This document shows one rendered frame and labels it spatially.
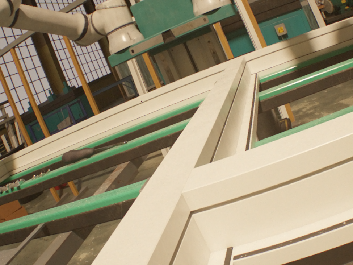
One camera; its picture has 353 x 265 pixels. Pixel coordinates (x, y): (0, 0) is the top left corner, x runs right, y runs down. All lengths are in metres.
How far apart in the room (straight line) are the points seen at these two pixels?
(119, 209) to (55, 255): 0.13
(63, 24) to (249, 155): 1.61
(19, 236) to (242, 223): 0.54
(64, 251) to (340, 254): 0.45
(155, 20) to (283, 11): 2.91
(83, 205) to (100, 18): 1.38
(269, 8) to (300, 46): 3.55
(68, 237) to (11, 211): 3.59
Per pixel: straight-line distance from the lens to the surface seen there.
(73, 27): 1.87
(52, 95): 9.66
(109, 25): 1.85
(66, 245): 0.63
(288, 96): 0.83
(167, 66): 1.97
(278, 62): 1.08
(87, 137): 1.27
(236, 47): 4.67
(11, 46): 4.16
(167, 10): 1.91
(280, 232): 0.27
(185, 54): 1.99
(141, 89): 3.34
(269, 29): 4.66
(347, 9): 4.71
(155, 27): 1.93
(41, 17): 1.74
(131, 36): 1.83
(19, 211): 4.27
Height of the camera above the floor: 1.02
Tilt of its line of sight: 12 degrees down
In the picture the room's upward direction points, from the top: 24 degrees counter-clockwise
